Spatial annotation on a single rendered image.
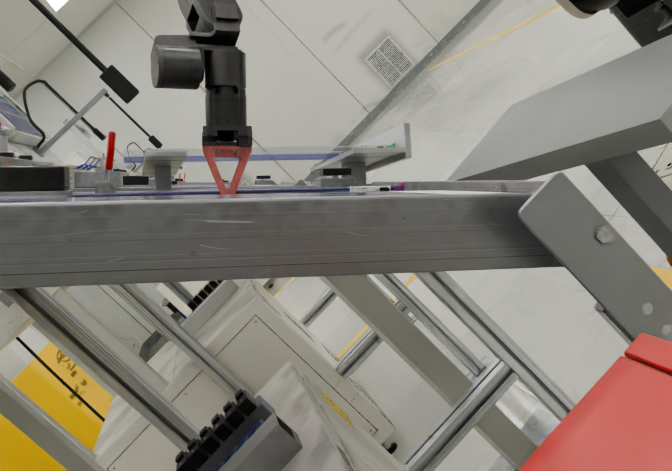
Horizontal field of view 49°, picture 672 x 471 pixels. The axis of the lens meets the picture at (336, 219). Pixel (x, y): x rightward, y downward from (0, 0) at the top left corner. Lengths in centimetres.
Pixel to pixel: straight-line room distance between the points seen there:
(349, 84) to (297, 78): 62
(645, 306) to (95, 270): 42
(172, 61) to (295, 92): 779
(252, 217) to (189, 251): 5
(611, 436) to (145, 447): 191
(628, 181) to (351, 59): 775
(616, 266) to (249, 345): 155
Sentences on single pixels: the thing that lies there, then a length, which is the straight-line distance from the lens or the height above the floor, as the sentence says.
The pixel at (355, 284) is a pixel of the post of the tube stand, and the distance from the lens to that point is 150.
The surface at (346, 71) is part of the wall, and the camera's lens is 893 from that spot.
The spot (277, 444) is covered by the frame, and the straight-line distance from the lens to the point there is 97.
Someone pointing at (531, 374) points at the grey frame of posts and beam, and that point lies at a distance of 146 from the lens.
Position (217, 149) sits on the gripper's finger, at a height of 96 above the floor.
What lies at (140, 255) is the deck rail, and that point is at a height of 94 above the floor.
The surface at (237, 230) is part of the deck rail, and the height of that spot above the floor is 90.
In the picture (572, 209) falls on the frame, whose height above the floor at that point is 73.
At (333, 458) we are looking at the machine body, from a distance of 88.
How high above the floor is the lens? 94
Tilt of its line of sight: 9 degrees down
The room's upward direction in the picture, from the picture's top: 45 degrees counter-clockwise
